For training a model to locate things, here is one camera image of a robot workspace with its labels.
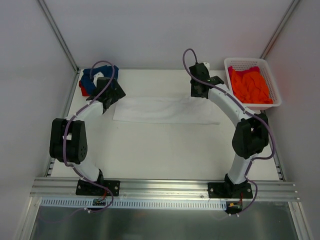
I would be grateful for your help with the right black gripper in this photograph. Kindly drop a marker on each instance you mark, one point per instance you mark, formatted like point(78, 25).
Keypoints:
point(198, 89)

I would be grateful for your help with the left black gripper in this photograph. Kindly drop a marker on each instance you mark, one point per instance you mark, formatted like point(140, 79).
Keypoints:
point(116, 92)

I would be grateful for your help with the white t shirt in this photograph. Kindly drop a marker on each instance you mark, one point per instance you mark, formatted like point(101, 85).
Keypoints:
point(166, 110)

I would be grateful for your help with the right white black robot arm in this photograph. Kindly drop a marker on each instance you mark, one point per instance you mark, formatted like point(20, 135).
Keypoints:
point(250, 136)

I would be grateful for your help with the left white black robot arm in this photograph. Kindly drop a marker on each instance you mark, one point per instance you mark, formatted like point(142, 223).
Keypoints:
point(68, 137)

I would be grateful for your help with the folded red t shirt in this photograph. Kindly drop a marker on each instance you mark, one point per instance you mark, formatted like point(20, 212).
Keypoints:
point(82, 89)

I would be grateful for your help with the folded blue t shirt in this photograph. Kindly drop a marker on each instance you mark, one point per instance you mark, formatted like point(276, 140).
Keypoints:
point(88, 83)

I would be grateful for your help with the orange t shirt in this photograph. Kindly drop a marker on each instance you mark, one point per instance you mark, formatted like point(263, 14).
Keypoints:
point(251, 88)

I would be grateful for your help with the white plastic basket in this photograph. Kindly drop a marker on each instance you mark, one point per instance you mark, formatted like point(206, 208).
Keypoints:
point(242, 63)

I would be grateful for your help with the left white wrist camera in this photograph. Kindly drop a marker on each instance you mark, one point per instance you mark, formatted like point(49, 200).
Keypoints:
point(98, 75)

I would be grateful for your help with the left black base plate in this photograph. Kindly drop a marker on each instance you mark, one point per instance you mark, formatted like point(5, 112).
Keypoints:
point(85, 188)

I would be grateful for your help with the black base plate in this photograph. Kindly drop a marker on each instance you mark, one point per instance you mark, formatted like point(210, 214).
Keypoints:
point(224, 190)
point(85, 188)

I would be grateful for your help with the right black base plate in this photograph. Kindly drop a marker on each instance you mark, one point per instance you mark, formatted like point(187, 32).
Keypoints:
point(224, 190)

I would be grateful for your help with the aluminium mounting rail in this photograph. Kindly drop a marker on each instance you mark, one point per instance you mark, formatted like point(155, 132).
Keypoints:
point(149, 189)

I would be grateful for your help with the white slotted cable duct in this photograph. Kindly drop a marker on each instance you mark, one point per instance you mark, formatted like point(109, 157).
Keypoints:
point(215, 205)

